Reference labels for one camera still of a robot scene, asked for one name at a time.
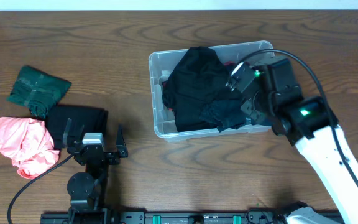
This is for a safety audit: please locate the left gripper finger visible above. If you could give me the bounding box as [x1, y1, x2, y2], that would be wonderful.
[62, 118, 72, 147]
[116, 125, 126, 151]

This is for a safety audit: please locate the black cloth with tape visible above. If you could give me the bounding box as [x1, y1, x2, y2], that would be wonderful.
[45, 105, 108, 150]

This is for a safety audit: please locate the dark navy cloth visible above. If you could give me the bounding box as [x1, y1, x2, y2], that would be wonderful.
[199, 99, 257, 132]

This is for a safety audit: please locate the pink cloth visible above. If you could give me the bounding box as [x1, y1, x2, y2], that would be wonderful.
[0, 117, 60, 180]

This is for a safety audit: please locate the dark green cloth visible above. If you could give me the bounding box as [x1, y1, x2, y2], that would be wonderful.
[7, 65, 71, 119]

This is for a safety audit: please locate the red navy plaid cloth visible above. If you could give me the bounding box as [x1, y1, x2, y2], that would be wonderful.
[162, 60, 234, 114]

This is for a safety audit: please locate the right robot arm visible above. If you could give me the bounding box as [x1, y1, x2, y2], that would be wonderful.
[231, 56, 358, 223]

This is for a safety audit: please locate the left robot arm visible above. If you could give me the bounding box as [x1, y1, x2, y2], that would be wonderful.
[63, 118, 129, 224]

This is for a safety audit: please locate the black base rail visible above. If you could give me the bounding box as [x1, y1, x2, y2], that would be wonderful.
[40, 210, 286, 224]

